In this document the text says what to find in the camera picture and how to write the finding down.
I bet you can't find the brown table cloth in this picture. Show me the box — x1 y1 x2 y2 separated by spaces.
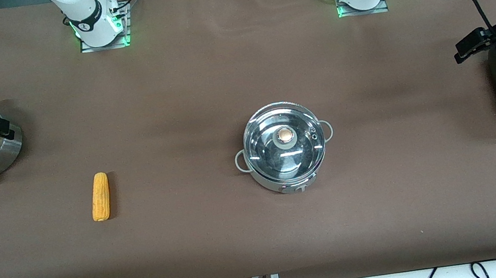
0 0 496 278

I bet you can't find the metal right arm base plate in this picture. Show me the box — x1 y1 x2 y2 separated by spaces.
75 3 135 54

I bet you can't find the steel pot with handles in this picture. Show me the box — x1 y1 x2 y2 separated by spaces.
227 95 342 202

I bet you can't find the glass pot lid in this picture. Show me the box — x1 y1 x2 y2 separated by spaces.
239 96 332 190

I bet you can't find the yellow corn cob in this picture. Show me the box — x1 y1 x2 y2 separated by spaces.
86 171 115 223

